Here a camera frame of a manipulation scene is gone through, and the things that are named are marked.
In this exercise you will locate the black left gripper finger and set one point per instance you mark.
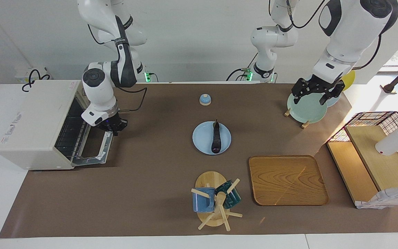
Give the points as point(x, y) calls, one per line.
point(296, 97)
point(326, 98)

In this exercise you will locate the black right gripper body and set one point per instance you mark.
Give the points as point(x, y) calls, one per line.
point(114, 124)

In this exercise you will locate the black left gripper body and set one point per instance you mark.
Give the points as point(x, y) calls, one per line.
point(318, 85)

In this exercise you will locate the cream toaster oven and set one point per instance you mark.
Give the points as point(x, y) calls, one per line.
point(36, 121)

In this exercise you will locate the light blue round plate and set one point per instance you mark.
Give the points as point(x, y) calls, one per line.
point(202, 138)

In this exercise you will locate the dark purple eggplant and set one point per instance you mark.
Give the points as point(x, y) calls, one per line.
point(216, 138)

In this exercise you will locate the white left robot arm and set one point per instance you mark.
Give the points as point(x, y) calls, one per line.
point(354, 31)

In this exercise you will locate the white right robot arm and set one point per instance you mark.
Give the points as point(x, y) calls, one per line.
point(100, 90)

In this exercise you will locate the pale blue racked plate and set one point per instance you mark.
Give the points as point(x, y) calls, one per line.
point(337, 99)

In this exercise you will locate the pale green plate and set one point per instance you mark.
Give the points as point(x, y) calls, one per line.
point(306, 109)

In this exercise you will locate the wooden plate rack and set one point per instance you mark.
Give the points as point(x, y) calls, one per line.
point(305, 124)

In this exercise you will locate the yellow plate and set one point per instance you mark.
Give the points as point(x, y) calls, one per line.
point(349, 79)

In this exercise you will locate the brown table mat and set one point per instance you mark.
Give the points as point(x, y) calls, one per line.
point(150, 193)

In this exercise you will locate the white bottle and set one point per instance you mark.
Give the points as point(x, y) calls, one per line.
point(392, 143)

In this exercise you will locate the rectangular wooden tray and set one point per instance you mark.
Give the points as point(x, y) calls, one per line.
point(288, 180)

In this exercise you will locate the wooden mug tree stand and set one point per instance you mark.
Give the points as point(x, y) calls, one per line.
point(207, 180)

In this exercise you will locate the white power socket box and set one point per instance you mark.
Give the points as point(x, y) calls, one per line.
point(21, 74)

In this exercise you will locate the blue mug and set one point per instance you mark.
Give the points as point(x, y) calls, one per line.
point(202, 202)

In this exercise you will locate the white marbled panel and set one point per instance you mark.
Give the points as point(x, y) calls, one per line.
point(385, 197)

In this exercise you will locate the dark green mug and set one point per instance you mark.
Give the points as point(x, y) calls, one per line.
point(231, 197)

